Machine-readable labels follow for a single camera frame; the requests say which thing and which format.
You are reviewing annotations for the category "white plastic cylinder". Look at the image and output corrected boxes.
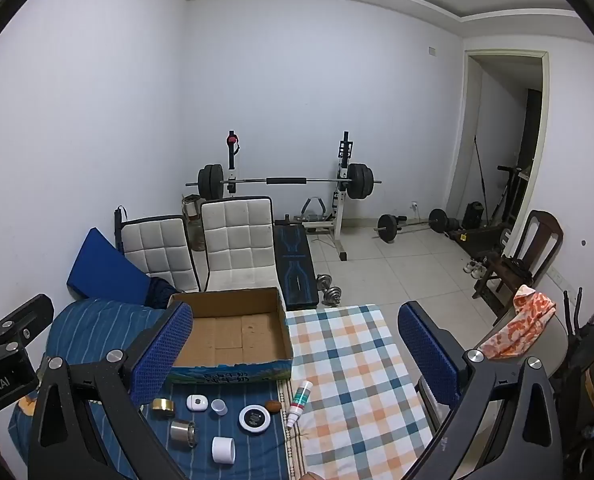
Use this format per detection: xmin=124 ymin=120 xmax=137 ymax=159
xmin=211 ymin=437 xmax=236 ymax=465

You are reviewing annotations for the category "dark blue cloth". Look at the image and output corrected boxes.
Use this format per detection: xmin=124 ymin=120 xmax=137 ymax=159
xmin=144 ymin=277 xmax=184 ymax=312

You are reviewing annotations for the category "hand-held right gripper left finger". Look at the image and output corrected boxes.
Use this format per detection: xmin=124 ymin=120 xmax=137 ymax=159
xmin=14 ymin=303 xmax=194 ymax=480

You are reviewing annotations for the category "grey round table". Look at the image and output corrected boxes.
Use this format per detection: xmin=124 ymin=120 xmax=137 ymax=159
xmin=469 ymin=305 xmax=570 ymax=378

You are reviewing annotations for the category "grey cable handle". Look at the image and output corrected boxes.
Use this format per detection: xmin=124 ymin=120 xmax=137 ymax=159
xmin=301 ymin=196 xmax=328 ymax=222

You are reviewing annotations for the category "black backpack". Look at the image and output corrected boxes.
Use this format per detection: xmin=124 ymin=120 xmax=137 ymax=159
xmin=559 ymin=310 xmax=594 ymax=466

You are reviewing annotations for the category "white barbell rack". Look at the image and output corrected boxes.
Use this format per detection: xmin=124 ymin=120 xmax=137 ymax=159
xmin=225 ymin=130 xmax=354 ymax=263

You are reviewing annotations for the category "round white black disc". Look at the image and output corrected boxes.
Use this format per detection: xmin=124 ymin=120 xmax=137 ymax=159
xmin=238 ymin=403 xmax=272 ymax=434

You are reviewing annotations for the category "small black bag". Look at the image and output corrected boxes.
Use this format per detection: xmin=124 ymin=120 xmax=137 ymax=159
xmin=463 ymin=201 xmax=486 ymax=231

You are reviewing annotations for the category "dark wooden chair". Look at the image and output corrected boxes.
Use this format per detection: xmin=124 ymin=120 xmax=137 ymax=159
xmin=472 ymin=209 xmax=566 ymax=312

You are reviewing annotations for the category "blue foam mat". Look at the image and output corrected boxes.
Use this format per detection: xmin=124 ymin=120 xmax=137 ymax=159
xmin=66 ymin=227 xmax=154 ymax=306

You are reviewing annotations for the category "printed cardboard box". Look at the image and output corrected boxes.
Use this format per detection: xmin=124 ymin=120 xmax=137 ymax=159
xmin=167 ymin=287 xmax=294 ymax=386

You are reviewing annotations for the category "white padded chair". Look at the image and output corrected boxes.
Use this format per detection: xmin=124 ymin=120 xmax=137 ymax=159
xmin=200 ymin=196 xmax=281 ymax=294
xmin=121 ymin=214 xmax=201 ymax=294

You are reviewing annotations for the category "black blue weight bench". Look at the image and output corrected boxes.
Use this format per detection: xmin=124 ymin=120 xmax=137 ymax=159
xmin=273 ymin=221 xmax=320 ymax=312

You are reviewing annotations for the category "white green tube bottle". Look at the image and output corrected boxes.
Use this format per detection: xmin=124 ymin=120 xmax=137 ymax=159
xmin=285 ymin=379 xmax=314 ymax=429

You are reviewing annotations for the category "long barbell with black plates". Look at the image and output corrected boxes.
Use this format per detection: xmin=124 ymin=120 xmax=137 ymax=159
xmin=185 ymin=162 xmax=383 ymax=202

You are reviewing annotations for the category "shiny metal cylinder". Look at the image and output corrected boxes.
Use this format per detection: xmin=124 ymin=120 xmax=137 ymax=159
xmin=169 ymin=419 xmax=200 ymax=448

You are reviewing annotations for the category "orange patterned cloth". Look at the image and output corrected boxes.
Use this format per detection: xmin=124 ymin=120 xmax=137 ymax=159
xmin=478 ymin=284 xmax=558 ymax=360

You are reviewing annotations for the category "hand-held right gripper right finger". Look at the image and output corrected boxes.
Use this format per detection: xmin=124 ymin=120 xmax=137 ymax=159
xmin=398 ymin=301 xmax=564 ymax=480

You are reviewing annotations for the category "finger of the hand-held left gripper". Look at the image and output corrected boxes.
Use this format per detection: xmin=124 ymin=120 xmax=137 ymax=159
xmin=0 ymin=293 xmax=56 ymax=356

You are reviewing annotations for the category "black scooter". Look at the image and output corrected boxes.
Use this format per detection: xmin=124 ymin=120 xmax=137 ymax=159
xmin=496 ymin=164 xmax=524 ymax=227

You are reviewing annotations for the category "plaid bed sheet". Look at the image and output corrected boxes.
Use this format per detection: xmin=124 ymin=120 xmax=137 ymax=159
xmin=283 ymin=303 xmax=448 ymax=480

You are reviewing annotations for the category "blue striped bed sheet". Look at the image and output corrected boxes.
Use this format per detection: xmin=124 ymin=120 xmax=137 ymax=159
xmin=8 ymin=297 xmax=305 ymax=480

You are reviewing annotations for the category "short barbell with black plates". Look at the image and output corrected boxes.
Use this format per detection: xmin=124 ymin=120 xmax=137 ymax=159
xmin=374 ymin=208 xmax=461 ymax=244

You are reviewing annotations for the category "white door frame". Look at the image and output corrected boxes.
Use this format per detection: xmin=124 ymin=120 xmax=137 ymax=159
xmin=446 ymin=48 xmax=550 ymax=241

